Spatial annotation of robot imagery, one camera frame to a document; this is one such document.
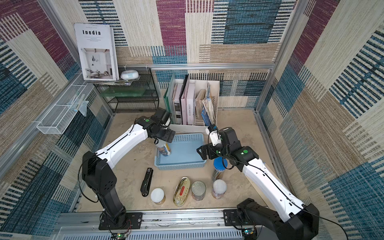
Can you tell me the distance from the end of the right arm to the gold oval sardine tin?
0.80ft

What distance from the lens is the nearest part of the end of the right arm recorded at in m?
0.57

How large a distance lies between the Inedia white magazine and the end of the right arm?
0.63 m

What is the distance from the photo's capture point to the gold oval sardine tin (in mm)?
775

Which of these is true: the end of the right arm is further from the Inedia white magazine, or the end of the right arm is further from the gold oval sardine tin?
the Inedia white magazine

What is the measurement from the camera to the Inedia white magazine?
0.76 m
